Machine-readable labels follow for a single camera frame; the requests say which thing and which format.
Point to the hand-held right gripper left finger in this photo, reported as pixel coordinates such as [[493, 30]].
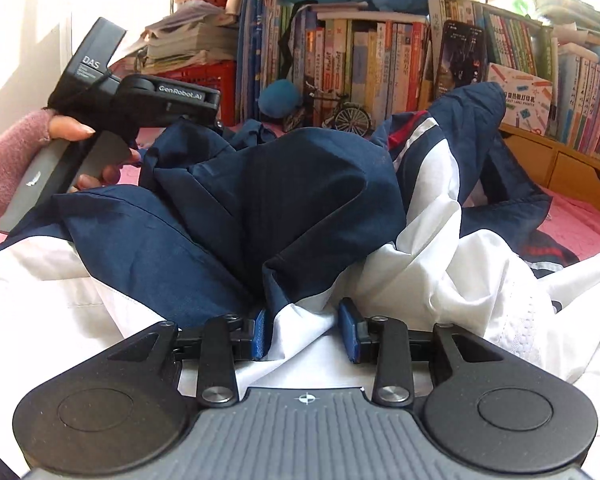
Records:
[[260, 335]]

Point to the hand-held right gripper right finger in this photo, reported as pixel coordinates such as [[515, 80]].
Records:
[[349, 332]]

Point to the navy and white jacket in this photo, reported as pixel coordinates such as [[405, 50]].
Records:
[[280, 200]]

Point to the person's left hand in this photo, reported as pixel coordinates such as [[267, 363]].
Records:
[[70, 127]]

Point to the stack of paper workbooks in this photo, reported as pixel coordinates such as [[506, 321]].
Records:
[[190, 42]]

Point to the red plastic crate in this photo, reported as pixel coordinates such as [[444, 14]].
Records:
[[210, 77]]

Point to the blue plush ball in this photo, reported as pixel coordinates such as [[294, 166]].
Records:
[[279, 99]]

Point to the black model bicycle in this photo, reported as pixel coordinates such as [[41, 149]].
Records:
[[352, 119]]

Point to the row of upright books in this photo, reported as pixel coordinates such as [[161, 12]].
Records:
[[360, 60]]

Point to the wooden drawer organizer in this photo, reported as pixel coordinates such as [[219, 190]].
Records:
[[570, 165]]

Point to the white printed cardboard box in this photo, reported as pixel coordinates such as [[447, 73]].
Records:
[[522, 97]]

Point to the black smartphone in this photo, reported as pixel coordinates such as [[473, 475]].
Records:
[[460, 60]]

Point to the pale green paper stack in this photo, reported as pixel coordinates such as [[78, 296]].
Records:
[[575, 10]]

